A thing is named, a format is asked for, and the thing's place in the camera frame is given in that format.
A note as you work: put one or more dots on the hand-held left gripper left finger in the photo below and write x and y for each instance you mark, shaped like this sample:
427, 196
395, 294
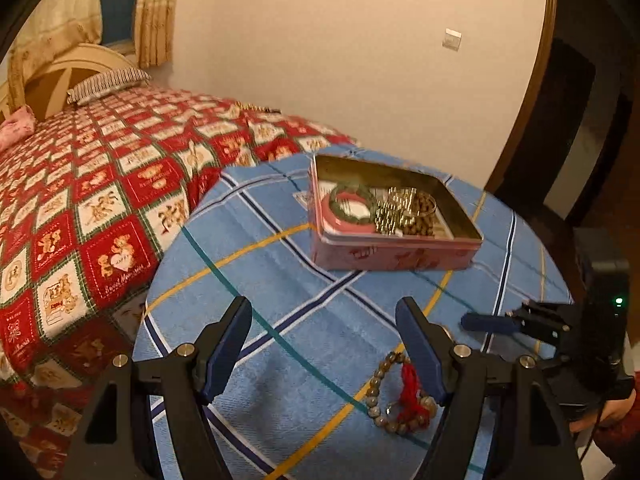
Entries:
226, 355

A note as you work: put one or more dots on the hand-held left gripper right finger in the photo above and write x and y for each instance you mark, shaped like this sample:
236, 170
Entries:
425, 355

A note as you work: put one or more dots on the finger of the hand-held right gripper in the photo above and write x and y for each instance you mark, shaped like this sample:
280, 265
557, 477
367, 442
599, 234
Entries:
487, 323

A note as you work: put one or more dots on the pink tin box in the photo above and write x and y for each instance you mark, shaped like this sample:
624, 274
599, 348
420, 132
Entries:
395, 255

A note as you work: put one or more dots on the person's right forearm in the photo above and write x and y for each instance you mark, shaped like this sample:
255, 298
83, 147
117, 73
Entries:
627, 437

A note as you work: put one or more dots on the person's right hand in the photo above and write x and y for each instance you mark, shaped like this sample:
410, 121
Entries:
614, 410

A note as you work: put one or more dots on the blue plaid cloth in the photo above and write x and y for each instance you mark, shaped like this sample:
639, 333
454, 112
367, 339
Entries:
300, 320

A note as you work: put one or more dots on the red printed blanket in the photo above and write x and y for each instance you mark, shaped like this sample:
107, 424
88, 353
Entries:
100, 200

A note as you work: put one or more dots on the striped pillow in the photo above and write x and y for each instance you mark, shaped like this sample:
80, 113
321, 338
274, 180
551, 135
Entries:
107, 84

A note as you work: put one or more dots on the pink pillow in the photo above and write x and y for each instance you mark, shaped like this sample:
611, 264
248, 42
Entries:
15, 127

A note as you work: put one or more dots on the cream wooden headboard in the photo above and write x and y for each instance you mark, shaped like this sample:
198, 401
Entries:
60, 67

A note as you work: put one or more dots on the narrow beige patterned curtain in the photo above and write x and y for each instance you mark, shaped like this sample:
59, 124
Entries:
157, 10

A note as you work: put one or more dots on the window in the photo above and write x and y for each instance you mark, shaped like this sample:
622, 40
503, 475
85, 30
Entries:
117, 0

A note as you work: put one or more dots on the wide beige patterned curtain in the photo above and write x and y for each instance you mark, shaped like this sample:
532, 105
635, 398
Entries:
65, 10

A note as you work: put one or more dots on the white light switch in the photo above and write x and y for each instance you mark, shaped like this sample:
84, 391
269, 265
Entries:
451, 39

